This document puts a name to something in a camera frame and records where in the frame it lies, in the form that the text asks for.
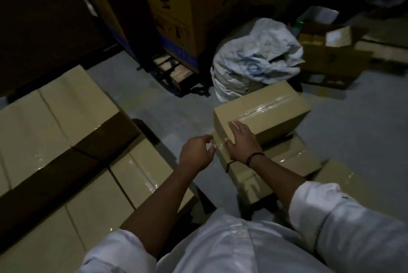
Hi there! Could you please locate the black wristband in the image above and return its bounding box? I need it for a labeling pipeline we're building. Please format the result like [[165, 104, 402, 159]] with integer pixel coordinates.
[[246, 152, 266, 167]]

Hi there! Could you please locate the flattened cardboard sheet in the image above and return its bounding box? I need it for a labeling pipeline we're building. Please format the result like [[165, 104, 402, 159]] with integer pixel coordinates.
[[354, 20, 408, 68]]

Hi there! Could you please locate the person's right hand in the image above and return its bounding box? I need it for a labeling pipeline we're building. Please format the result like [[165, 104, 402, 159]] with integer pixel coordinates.
[[225, 120, 265, 165]]

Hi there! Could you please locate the person's left forearm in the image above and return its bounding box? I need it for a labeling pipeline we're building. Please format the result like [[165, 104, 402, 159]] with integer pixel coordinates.
[[119, 161, 204, 259]]

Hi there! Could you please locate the white woven sack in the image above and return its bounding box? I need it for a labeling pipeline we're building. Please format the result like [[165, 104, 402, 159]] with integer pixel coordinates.
[[210, 17, 305, 103]]

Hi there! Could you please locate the stack of plain cardboard cartons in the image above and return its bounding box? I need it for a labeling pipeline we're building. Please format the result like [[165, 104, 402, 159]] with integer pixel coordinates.
[[0, 65, 196, 273]]

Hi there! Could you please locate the open brown cardboard box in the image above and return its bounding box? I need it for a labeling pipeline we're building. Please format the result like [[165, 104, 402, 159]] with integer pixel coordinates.
[[297, 22, 374, 89]]

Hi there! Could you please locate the person's right forearm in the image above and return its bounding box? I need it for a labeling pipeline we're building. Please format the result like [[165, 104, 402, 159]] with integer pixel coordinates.
[[247, 153, 308, 211]]

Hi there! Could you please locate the taped cardboard box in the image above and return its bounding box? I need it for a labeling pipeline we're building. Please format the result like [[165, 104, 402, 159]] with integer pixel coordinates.
[[211, 132, 322, 187], [213, 80, 312, 153], [314, 159, 384, 214], [229, 168, 289, 208]]

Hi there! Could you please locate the wooden pallet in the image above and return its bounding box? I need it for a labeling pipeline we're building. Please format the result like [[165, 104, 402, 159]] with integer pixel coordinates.
[[152, 53, 206, 93]]

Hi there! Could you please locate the person's left hand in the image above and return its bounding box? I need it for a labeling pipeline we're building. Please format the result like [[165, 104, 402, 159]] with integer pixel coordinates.
[[178, 134, 215, 173]]

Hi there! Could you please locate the white shirt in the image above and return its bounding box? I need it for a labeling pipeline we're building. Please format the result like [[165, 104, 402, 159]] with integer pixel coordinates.
[[76, 180, 408, 273]]

